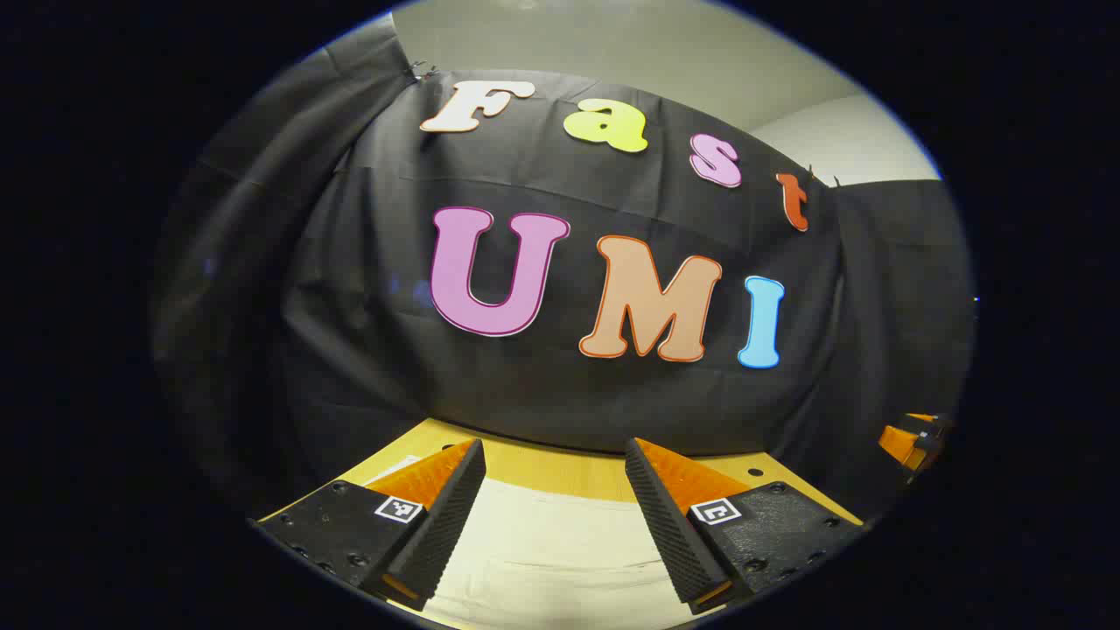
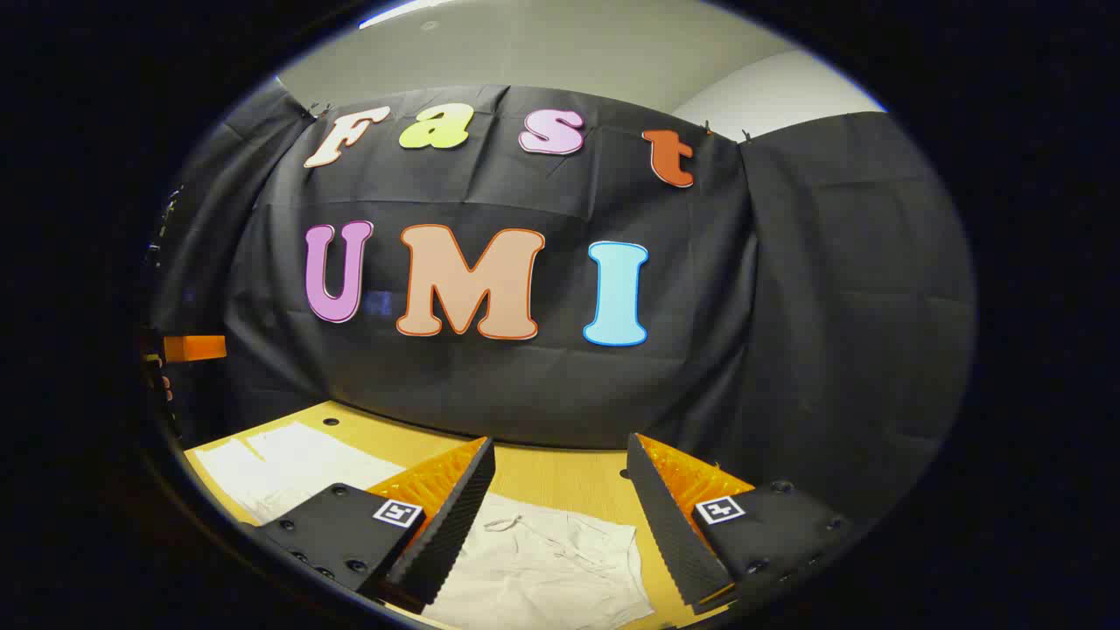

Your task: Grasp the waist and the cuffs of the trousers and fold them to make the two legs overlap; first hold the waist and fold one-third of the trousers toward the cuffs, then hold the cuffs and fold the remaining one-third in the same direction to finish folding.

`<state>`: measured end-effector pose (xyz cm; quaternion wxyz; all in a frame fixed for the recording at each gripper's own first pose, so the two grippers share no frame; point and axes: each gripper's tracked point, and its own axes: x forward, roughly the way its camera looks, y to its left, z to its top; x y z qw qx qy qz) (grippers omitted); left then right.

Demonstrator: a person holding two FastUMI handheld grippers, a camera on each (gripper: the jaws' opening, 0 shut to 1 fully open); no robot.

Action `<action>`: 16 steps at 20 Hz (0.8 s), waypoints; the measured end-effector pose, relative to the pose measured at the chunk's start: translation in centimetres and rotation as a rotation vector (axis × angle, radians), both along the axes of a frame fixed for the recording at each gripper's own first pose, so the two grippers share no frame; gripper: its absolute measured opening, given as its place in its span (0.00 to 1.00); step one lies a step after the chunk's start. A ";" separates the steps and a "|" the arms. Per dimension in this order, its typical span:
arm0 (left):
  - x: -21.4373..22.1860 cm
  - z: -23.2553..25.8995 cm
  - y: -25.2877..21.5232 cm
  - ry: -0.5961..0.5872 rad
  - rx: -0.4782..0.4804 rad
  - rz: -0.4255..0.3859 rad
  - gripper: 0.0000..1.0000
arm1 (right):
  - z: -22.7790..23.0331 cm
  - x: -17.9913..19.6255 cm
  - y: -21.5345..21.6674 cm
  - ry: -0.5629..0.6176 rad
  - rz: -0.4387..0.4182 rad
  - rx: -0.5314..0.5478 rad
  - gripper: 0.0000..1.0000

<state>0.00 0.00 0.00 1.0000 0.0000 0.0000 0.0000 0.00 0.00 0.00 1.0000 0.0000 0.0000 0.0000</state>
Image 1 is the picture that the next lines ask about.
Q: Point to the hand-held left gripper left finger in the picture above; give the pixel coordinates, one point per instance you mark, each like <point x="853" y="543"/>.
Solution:
<point x="442" y="534"/>

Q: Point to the black backdrop clip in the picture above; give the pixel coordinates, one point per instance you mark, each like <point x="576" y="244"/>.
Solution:
<point x="423" y="70"/>
<point x="810" y="171"/>

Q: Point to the black backdrop cloth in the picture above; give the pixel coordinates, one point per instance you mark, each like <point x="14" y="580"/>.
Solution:
<point x="525" y="394"/>

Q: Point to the white jeans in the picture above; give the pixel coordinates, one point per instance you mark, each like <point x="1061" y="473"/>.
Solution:
<point x="560" y="560"/>

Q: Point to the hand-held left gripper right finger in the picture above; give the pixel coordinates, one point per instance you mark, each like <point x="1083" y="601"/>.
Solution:
<point x="667" y="534"/>

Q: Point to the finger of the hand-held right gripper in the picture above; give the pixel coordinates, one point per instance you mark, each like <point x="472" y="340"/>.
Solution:
<point x="903" y="443"/>

